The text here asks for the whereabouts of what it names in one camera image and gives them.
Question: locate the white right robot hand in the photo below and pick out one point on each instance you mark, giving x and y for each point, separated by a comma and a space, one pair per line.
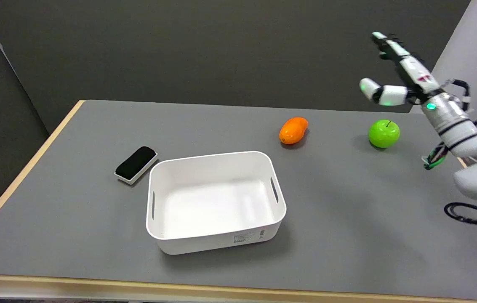
415, 71

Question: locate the green apple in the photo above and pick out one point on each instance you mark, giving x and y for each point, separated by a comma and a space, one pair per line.
384, 133

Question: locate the black and white eraser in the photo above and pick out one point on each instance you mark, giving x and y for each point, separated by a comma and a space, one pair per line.
136, 164

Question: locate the white plastic storage bin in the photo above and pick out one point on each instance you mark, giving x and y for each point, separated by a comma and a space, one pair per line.
215, 201

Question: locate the orange mango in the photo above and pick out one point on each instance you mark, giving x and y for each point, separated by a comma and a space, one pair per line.
293, 130

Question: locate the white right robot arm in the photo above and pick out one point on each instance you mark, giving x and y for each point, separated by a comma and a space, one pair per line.
461, 134

